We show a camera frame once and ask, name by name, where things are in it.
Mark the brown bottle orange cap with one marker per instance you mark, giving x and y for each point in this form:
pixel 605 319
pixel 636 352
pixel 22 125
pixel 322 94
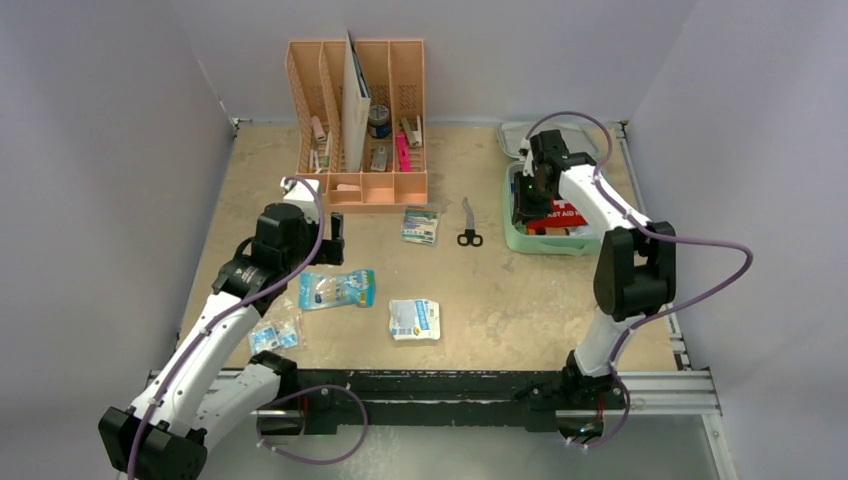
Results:
pixel 552 231

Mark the black handled scissors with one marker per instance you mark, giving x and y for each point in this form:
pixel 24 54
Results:
pixel 469 236

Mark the blue cotton swab bag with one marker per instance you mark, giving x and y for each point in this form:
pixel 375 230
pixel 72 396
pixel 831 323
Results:
pixel 320 291

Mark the peach desk organizer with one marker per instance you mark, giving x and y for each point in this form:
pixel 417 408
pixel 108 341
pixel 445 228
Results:
pixel 395 72

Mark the pink item in organizer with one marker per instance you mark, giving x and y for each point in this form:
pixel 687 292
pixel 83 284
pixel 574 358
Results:
pixel 403 152

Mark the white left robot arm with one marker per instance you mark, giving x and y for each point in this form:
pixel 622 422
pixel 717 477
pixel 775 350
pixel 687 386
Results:
pixel 169 430

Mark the mint green case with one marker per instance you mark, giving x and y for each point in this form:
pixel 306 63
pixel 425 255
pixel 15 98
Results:
pixel 579 138

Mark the dark round jar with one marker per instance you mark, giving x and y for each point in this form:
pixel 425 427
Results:
pixel 379 121

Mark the white gauze dressing packet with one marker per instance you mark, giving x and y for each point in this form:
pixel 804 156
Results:
pixel 414 320

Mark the small white bottle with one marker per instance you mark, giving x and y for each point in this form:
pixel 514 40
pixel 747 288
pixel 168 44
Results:
pixel 583 232

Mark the red zipper pouch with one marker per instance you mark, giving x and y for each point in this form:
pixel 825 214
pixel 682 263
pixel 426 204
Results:
pixel 562 215

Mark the grey stapler in organizer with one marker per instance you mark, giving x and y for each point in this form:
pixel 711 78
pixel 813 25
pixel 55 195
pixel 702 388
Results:
pixel 413 130

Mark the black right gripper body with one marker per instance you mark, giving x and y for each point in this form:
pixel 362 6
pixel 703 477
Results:
pixel 530 206

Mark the small grey box organizer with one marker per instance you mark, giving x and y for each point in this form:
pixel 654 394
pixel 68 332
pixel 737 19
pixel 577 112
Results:
pixel 379 159

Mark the clear bag blue packets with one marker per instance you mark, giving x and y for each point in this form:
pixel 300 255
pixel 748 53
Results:
pixel 275 337

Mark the white board in organizer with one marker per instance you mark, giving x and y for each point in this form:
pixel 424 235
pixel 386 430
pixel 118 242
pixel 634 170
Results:
pixel 355 106

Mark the pink tube in organizer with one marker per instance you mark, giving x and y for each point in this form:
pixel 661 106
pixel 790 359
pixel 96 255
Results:
pixel 318 130

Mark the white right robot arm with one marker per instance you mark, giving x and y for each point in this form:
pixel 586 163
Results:
pixel 635 275

